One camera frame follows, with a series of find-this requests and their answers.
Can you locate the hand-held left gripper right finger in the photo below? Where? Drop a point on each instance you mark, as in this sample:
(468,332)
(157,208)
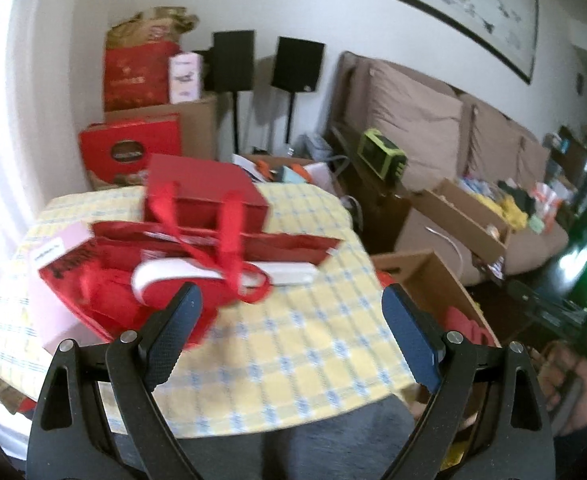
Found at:
(413,335)

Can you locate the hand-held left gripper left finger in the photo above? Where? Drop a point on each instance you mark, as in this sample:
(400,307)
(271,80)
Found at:
(173,330)

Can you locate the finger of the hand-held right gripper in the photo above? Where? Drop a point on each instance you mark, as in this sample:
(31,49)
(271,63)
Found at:
(538,302)

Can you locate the dark red paper handbag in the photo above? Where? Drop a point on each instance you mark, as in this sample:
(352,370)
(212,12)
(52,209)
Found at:
(468,325)

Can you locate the white red oval case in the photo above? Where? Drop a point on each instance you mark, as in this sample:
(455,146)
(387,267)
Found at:
(173,272)

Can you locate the red foil bag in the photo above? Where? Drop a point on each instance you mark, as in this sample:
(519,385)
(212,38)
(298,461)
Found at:
(103,285)

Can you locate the pink box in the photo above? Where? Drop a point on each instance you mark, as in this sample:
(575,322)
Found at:
(53,285)

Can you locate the dark red rectangular box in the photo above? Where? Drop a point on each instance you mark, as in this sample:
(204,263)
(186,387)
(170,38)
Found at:
(198,185)

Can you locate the person's right hand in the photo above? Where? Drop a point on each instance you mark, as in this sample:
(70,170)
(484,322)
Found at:
(583,400)

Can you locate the yellow plastic bag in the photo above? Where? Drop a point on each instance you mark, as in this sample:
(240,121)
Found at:
(508,212)

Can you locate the brown sofa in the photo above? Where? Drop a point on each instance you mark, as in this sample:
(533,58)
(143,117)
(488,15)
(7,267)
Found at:
(423,240)

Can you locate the orange white paper bag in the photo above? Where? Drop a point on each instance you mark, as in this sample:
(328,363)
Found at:
(548,200)

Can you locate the yellow plaid tablecloth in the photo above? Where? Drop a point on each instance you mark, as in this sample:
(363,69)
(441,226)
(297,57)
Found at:
(298,350)

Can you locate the cardboard tray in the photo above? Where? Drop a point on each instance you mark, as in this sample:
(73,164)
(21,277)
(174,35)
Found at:
(453,220)

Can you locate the dark wooden side table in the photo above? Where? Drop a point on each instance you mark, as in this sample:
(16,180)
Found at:
(378,210)

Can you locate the green portable radio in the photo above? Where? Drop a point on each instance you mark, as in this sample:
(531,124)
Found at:
(381,155)

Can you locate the cluttered small cardboard box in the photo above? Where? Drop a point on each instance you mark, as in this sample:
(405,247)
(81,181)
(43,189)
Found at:
(283,172)

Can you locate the red cookie gift box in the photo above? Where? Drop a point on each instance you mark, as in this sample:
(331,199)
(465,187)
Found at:
(138,140)

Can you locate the large brown cardboard box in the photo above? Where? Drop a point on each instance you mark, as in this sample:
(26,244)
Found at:
(193,130)

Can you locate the large beige cushion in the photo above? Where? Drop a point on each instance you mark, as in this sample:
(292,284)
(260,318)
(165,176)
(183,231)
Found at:
(413,120)

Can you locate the tall red gift box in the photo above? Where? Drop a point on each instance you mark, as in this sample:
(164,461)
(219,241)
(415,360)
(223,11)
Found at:
(133,77)

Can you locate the white curtain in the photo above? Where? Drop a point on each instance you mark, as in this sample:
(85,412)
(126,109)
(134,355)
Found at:
(3,135)

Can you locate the black speaker on stand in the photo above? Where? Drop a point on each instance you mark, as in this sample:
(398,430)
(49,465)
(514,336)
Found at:
(233,60)
(298,62)

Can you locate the gold paper bag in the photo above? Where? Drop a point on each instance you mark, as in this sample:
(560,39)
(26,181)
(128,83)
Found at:
(148,27)

